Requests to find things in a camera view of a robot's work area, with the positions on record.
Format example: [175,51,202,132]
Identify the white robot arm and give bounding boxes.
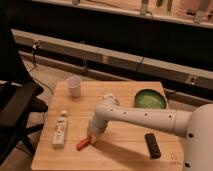
[87,94,213,171]

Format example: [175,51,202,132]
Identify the white ceramic cup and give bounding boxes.
[66,76,81,98]

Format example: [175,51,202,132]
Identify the white tube with cap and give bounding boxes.
[52,110,68,148]

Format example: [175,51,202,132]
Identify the black remote control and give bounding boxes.
[145,133,161,159]

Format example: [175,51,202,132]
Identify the green bowl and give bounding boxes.
[135,89,167,109]

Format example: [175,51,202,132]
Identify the black office chair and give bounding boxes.
[0,33,48,165]

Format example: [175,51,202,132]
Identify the black cable on floor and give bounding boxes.
[20,46,55,96]

